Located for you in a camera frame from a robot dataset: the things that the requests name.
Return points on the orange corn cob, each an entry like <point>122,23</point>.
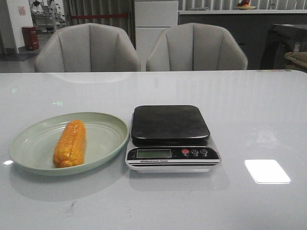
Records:
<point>69,150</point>

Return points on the black silver kitchen scale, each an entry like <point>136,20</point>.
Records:
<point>170,139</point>

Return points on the grey armchair right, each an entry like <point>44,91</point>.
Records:
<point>196,47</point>

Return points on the grey armchair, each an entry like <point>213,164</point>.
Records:
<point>88,47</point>
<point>196,47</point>

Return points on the grey armchair left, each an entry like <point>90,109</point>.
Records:
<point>88,47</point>

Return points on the light green plate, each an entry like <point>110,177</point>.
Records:
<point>33,148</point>

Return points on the white drawer cabinet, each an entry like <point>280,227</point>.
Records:
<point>151,18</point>

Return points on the grey counter sideboard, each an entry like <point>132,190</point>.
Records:
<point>248,27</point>

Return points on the fruit bowl on counter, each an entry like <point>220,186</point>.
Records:
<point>244,5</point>

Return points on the red trash bin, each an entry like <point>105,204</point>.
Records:
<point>30,38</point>

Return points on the dark glossy cabinet right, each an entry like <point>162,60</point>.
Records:
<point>281,39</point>

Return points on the tan cushion far right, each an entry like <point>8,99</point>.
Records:
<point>296,61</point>

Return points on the pink paper wall sign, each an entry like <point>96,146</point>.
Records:
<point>21,10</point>

